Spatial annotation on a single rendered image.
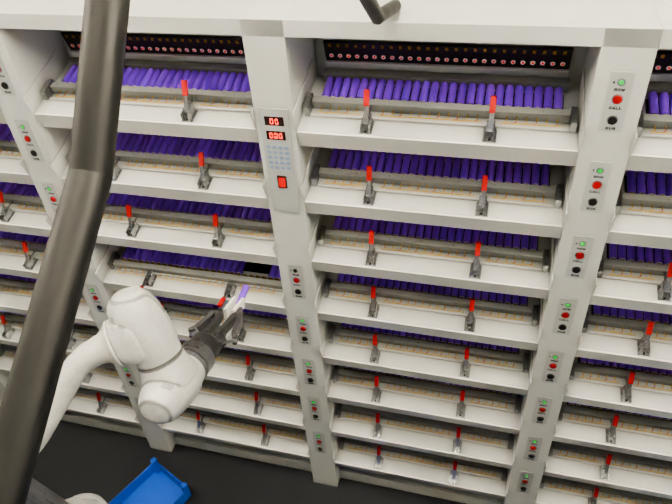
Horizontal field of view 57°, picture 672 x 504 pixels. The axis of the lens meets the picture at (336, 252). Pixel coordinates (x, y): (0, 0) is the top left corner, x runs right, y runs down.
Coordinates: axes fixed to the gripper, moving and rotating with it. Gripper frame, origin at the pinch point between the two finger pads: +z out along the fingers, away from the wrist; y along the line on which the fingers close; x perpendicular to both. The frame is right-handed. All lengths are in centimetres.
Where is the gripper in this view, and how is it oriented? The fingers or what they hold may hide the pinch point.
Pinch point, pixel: (234, 308)
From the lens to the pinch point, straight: 164.5
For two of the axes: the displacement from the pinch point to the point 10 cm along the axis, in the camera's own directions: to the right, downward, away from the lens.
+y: -9.6, -1.2, 2.4
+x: 0.1, 8.9, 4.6
